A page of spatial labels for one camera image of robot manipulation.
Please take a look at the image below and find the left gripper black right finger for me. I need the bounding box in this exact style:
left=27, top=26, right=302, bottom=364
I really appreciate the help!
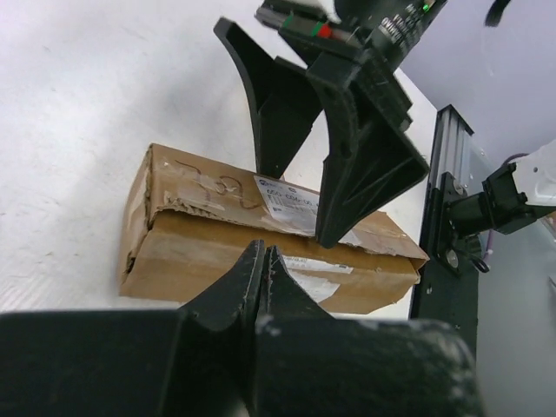
left=255, top=247, right=485, bottom=416

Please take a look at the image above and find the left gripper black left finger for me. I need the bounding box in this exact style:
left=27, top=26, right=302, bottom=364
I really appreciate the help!
left=1, top=241, right=265, bottom=416

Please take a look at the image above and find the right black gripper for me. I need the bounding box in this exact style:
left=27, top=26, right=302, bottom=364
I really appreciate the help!
left=214, top=1, right=446, bottom=248

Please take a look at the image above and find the brown cardboard express box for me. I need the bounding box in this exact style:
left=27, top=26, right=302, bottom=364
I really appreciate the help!
left=118, top=144, right=427, bottom=314

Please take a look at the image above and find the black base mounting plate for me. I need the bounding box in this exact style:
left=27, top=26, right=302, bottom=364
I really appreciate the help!
left=409, top=172, right=482, bottom=354

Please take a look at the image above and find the aluminium frame rail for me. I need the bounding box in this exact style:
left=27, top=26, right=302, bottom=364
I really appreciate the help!
left=420, top=104, right=473, bottom=248

